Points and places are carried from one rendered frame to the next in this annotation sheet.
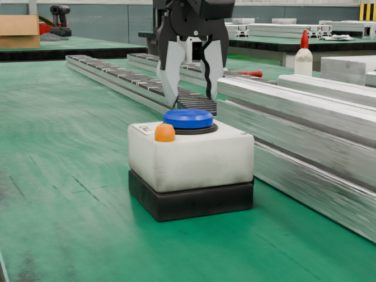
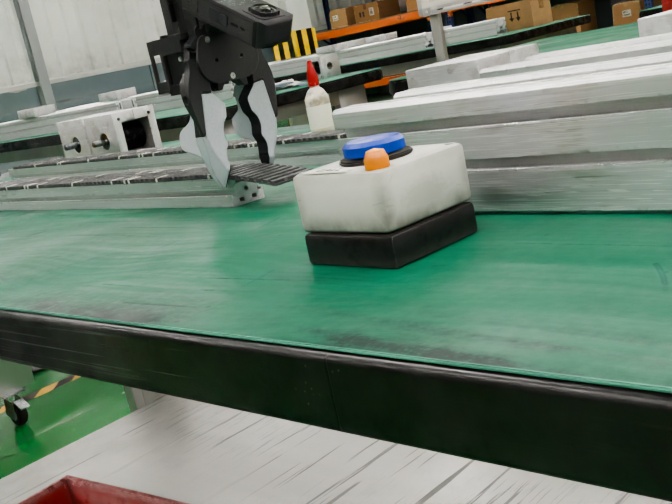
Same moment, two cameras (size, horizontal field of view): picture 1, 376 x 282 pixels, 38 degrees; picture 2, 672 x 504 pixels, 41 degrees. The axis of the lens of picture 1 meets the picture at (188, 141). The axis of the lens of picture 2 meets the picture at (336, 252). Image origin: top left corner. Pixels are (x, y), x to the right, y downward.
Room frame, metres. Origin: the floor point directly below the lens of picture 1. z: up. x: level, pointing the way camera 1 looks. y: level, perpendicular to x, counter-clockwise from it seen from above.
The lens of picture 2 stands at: (-0.10, 0.23, 0.92)
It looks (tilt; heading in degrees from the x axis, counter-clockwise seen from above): 13 degrees down; 341
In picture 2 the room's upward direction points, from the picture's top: 12 degrees counter-clockwise
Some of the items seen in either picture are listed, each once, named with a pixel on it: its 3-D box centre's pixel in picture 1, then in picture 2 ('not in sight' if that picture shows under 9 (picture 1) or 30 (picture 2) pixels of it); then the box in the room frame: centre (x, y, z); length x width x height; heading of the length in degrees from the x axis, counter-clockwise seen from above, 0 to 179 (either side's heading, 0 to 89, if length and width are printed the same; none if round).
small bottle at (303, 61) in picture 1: (304, 57); (316, 99); (1.19, -0.25, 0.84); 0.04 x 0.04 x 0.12
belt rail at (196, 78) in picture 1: (189, 73); (152, 163); (1.29, 0.00, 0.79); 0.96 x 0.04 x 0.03; 22
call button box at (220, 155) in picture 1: (197, 161); (393, 198); (0.43, -0.01, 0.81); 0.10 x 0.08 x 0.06; 112
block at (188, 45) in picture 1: (190, 51); (118, 138); (1.61, -0.01, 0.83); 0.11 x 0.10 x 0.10; 113
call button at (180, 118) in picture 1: (188, 123); (375, 152); (0.43, 0.00, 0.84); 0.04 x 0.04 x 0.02
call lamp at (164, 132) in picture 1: (164, 131); (375, 157); (0.39, 0.02, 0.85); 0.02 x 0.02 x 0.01
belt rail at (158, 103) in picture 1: (110, 76); (37, 196); (1.22, 0.17, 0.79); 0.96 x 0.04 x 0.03; 22
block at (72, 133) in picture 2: not in sight; (89, 141); (1.72, 0.03, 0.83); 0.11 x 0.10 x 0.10; 113
